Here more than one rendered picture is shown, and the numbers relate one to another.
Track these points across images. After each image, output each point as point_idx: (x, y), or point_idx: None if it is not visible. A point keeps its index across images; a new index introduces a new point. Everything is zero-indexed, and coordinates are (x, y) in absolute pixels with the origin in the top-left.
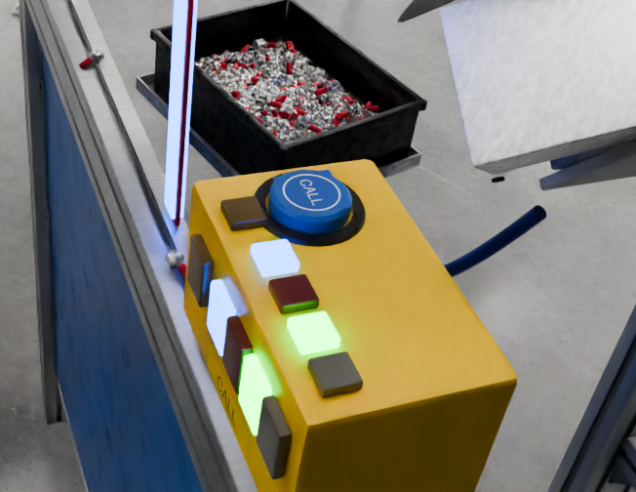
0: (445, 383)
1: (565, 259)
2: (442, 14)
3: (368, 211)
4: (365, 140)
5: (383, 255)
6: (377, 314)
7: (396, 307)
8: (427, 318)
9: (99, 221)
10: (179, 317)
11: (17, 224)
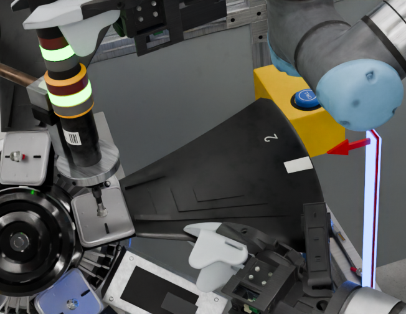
0: (273, 65)
1: None
2: (226, 298)
3: (289, 102)
4: None
5: (285, 90)
6: (288, 76)
7: (283, 78)
8: (274, 77)
9: None
10: (352, 250)
11: None
